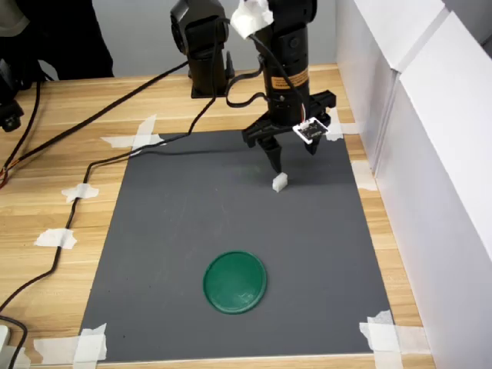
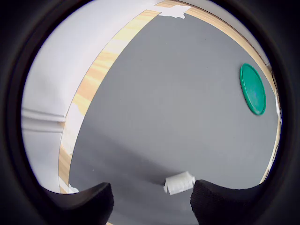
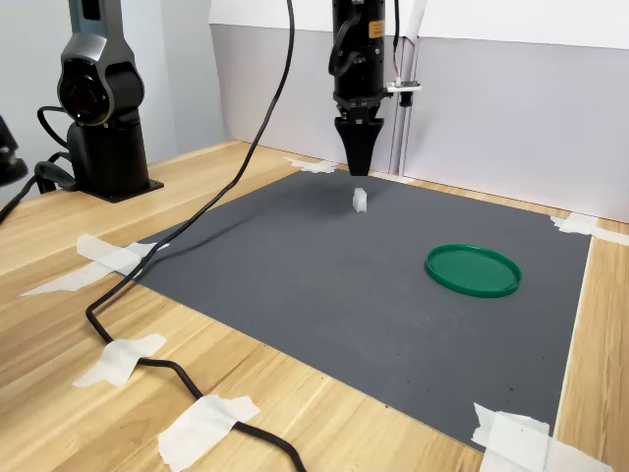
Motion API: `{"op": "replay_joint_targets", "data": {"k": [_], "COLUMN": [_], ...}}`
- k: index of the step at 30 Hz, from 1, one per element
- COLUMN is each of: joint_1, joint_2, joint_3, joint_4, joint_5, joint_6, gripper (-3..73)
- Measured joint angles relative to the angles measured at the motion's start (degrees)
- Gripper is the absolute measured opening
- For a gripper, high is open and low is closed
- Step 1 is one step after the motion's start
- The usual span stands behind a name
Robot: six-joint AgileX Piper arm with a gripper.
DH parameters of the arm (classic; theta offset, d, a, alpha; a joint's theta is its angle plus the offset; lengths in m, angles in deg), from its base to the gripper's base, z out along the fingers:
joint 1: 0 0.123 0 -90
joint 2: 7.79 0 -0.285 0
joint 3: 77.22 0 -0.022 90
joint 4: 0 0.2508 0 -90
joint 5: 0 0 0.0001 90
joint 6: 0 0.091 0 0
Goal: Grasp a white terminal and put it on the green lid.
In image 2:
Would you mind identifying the white partition board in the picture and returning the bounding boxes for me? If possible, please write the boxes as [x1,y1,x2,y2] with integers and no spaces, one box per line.
[21,0,169,194]

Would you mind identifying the round green lid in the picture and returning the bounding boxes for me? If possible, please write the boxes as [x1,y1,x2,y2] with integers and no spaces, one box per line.
[239,62,267,116]

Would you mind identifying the dark grey mat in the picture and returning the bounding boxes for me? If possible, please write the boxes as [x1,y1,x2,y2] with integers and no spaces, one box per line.
[68,14,281,225]

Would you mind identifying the white tape piece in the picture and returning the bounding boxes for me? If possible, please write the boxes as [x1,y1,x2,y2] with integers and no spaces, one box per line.
[274,95,281,118]
[151,4,192,20]
[58,178,80,194]

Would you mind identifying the small white plastic terminal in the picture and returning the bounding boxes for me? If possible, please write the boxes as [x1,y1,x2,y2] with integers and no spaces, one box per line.
[163,171,196,196]

